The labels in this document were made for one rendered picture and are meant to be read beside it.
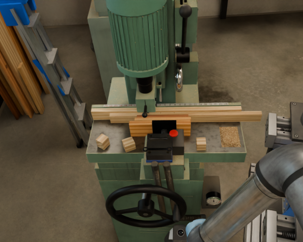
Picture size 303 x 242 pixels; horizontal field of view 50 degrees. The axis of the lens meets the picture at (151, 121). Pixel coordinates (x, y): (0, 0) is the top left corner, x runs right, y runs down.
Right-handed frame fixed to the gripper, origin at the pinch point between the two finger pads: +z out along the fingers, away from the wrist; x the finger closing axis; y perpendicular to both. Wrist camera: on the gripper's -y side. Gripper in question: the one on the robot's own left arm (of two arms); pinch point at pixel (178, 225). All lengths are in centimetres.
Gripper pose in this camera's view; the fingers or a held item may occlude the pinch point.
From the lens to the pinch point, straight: 116.7
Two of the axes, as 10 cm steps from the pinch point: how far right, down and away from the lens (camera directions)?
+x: 10.0, -0.1, -0.8
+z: 0.7, -3.0, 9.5
